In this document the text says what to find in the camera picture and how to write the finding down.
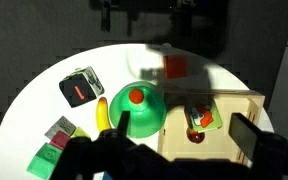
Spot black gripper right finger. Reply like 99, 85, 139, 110
228, 113, 265, 162

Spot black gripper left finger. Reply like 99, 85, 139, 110
117, 110, 132, 138

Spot black soft cube checkered sides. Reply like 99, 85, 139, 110
58, 65, 106, 109

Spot yellow-green block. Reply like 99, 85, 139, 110
70, 126, 92, 140

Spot colourful picture soft cube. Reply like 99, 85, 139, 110
184, 99, 224, 134

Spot blue block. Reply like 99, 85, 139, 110
102, 171, 114, 180

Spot grey block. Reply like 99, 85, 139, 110
44, 115, 77, 140

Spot magenta block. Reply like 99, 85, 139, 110
49, 130, 72, 151

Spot orange block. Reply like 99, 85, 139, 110
162, 54, 189, 80

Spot green block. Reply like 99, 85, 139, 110
26, 142, 64, 180

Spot yellow toy banana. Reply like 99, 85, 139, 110
95, 96, 112, 134

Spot green plastic bowl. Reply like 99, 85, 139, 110
109, 80, 168, 139

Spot small red-orange ball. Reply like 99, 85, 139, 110
128, 88, 145, 105

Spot dark red ball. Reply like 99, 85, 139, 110
186, 128, 206, 145

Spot wooden tray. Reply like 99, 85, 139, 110
157, 88, 266, 168

